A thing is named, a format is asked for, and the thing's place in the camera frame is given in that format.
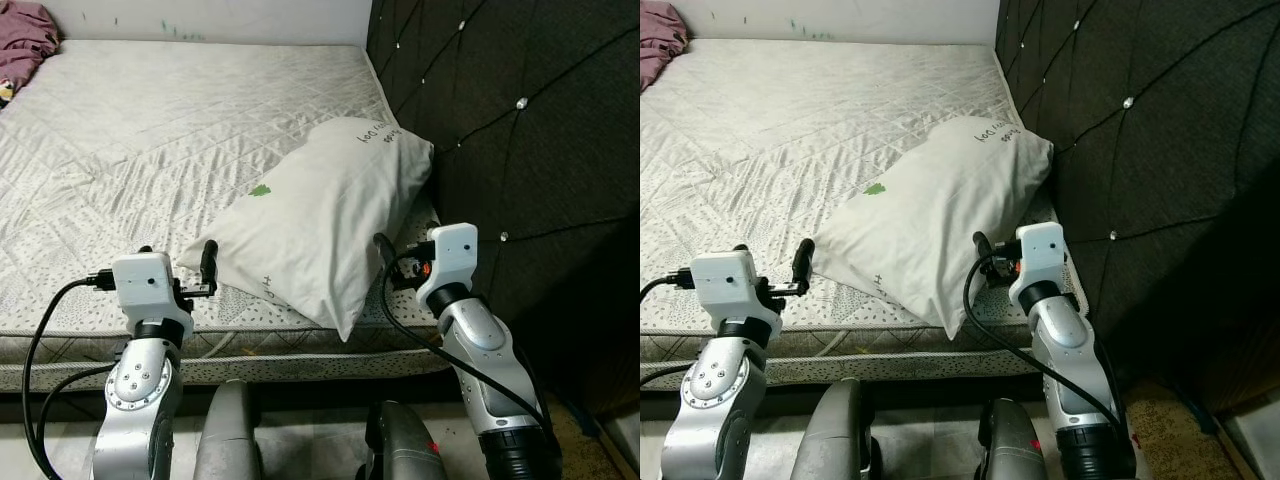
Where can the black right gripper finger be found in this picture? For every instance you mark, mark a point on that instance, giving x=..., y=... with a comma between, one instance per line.
x=982, y=245
x=382, y=248

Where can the white pillow green tree print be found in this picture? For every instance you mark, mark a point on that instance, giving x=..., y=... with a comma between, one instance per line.
x=930, y=220
x=310, y=220

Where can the white quilted mattress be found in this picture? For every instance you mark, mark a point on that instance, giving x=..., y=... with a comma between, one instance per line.
x=150, y=140
x=800, y=140

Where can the grey left robot leg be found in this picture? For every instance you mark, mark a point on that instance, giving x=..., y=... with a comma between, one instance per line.
x=840, y=430
x=228, y=430

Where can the grey robot leg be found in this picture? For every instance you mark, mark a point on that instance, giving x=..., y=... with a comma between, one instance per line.
x=405, y=445
x=228, y=430
x=1010, y=445
x=840, y=430

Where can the grey right robot leg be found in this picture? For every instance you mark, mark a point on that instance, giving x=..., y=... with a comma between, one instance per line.
x=1010, y=445
x=405, y=445

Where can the dark tufted headboard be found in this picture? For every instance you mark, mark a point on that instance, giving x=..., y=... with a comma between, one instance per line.
x=1150, y=120
x=520, y=120

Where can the pink cartoon print blanket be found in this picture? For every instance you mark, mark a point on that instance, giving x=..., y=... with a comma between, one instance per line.
x=25, y=40
x=660, y=40

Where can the brown rug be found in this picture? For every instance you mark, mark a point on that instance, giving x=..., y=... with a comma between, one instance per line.
x=580, y=440
x=1170, y=440

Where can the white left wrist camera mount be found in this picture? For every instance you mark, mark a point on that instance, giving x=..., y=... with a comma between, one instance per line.
x=730, y=285
x=145, y=285

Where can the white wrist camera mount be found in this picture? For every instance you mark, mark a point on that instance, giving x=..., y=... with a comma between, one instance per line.
x=452, y=255
x=730, y=285
x=145, y=285
x=1040, y=252

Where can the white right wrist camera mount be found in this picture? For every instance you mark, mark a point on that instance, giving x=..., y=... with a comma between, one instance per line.
x=452, y=255
x=1040, y=252

